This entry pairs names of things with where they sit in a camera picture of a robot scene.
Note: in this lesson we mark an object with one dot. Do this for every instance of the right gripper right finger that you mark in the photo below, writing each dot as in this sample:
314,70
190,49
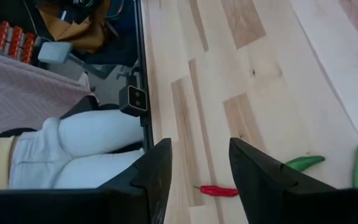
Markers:
269,193

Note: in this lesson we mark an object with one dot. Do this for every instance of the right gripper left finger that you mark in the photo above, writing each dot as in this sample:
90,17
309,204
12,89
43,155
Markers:
141,193

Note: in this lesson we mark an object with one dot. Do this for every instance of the green leaf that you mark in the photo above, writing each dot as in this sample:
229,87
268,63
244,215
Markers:
306,161

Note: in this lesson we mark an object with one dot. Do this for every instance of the red chili pepper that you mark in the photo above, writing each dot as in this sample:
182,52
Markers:
219,191

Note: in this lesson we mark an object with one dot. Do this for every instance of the person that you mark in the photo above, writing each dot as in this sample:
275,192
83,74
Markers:
89,133

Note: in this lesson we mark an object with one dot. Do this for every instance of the pink herringbone cloth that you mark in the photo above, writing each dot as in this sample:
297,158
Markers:
26,99

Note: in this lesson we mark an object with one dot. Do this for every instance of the grey chair armrest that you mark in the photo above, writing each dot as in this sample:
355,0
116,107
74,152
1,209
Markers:
54,52

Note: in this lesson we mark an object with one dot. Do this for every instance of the brown paper bag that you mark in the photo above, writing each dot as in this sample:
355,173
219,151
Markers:
73,31

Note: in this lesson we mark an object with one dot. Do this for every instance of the backlit black keyboard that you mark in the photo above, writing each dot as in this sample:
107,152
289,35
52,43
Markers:
14,40

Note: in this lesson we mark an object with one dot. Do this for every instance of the black table-level camera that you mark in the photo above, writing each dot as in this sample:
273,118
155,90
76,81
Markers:
134,99

